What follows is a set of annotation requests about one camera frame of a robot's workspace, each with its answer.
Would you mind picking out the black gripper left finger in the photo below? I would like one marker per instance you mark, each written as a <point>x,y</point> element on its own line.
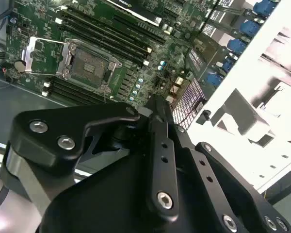
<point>38,150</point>

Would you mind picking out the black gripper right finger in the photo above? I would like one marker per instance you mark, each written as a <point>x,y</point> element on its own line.
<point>206,170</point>

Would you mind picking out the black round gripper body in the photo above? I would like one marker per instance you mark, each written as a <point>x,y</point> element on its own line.
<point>106,206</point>

